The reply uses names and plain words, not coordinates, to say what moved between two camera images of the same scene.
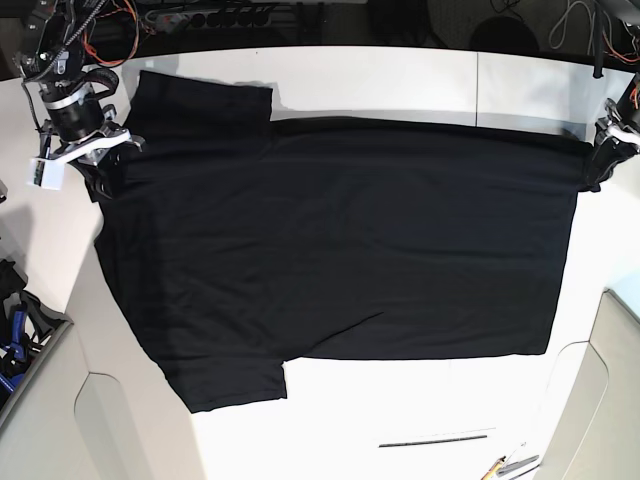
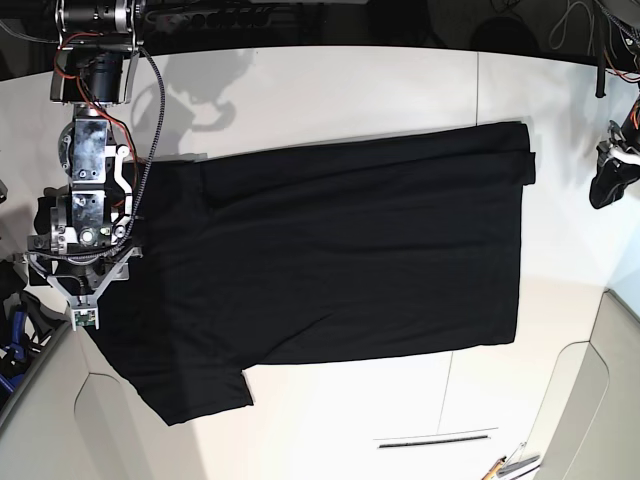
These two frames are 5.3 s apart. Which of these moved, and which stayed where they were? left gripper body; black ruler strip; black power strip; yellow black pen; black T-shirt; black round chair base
Moved: left gripper body; black T-shirt
Stayed: black power strip; black ruler strip; yellow black pen; black round chair base
